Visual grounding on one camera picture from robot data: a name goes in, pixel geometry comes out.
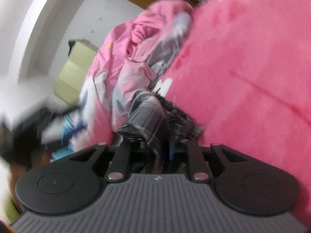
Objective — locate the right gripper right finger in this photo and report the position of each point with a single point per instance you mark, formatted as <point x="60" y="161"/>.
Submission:
<point x="198" y="170"/>

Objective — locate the blue patterned pillow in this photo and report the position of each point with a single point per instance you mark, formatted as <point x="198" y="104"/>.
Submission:
<point x="58" y="135"/>

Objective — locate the black white plaid shirt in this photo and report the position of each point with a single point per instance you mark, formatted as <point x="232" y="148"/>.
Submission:
<point x="160" y="124"/>

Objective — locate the black garment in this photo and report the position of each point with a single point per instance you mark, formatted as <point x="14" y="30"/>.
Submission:
<point x="18" y="145"/>

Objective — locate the yellow-green wardrobe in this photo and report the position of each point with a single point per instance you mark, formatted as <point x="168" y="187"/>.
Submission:
<point x="73" y="73"/>

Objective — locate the pink bed sheet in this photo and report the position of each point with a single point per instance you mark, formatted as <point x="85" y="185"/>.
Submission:
<point x="244" y="75"/>

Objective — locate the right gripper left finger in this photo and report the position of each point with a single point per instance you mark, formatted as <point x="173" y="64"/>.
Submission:
<point x="131" y="156"/>

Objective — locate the pink patterned duvet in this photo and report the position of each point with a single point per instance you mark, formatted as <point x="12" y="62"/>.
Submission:
<point x="134" y="56"/>

